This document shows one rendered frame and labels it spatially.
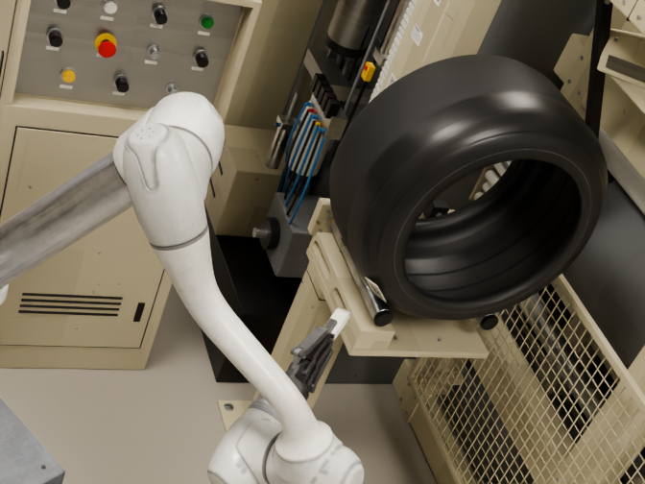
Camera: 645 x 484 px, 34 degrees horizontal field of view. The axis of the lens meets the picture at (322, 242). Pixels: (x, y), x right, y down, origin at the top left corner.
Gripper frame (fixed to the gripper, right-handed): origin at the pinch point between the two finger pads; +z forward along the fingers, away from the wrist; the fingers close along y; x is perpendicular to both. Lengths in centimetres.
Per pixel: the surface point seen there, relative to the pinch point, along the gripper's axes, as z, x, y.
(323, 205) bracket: 37.9, -27.6, 10.7
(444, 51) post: 66, -6, -20
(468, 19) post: 70, -1, -26
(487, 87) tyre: 46, 14, -28
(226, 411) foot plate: 19, -69, 94
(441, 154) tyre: 28.8, 12.1, -24.9
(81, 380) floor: 0, -104, 74
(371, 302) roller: 18.4, -4.3, 15.2
